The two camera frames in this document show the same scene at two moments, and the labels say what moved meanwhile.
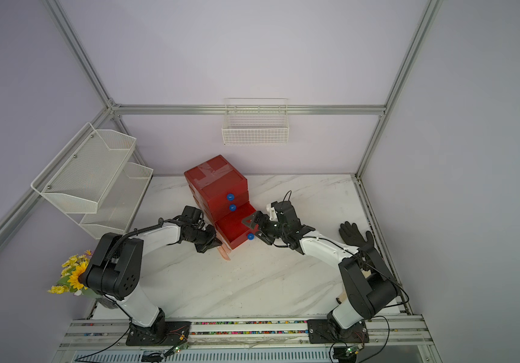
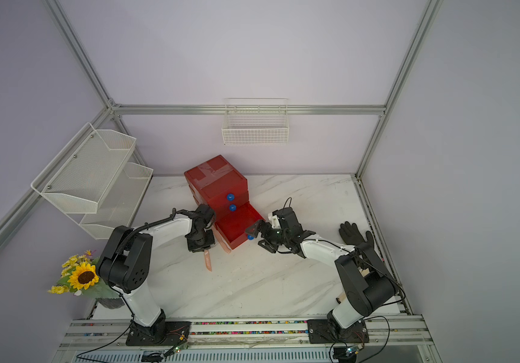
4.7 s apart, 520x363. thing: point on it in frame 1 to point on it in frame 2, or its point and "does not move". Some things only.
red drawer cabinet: x=221 y=191 does not move
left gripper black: x=212 y=242 does not move
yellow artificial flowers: x=72 y=268 does not move
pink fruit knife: x=222 y=253 to x=208 y=260
